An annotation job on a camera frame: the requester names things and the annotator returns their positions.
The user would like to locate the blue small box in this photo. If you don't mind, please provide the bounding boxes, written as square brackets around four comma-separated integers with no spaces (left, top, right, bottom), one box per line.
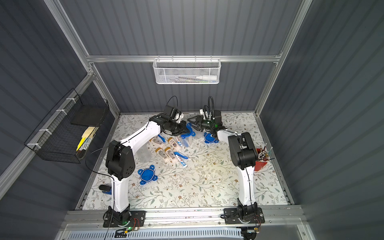
[99,185,112,195]

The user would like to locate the blue-lid clear jar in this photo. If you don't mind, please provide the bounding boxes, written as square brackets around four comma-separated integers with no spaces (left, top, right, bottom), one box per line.
[180,123,196,148]
[136,146,152,163]

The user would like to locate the blue toothbrush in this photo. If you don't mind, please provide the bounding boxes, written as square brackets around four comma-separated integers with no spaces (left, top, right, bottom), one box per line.
[174,152,188,160]
[158,135,166,143]

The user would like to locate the small toothpaste tube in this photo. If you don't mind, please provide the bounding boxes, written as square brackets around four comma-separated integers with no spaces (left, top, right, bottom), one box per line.
[175,137,183,147]

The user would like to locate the white tube in basket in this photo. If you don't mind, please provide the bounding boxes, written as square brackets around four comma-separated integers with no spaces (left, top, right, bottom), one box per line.
[196,75,218,83]

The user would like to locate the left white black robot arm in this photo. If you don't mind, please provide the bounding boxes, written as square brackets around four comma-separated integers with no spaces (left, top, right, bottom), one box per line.
[106,114,190,226]

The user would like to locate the black wire wall basket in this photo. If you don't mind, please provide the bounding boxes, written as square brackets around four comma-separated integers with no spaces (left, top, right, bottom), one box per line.
[25,90,110,164]

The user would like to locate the red pen cup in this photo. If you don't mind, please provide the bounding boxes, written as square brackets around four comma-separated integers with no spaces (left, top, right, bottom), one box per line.
[254,146,270,172]

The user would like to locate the yellow sticky notes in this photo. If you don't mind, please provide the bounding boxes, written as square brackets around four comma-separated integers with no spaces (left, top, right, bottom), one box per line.
[76,127,96,151]

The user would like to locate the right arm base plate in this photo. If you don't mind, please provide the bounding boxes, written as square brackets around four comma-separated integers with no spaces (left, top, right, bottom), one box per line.
[220,208,265,225]

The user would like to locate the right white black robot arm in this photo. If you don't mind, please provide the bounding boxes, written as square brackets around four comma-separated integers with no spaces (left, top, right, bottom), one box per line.
[188,110,262,225]

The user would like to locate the white wire mesh basket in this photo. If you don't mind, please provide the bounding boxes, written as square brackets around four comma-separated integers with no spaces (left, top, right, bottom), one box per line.
[153,59,222,85]

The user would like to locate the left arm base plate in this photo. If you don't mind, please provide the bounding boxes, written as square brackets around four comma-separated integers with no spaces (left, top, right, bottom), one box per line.
[103,209,147,228]

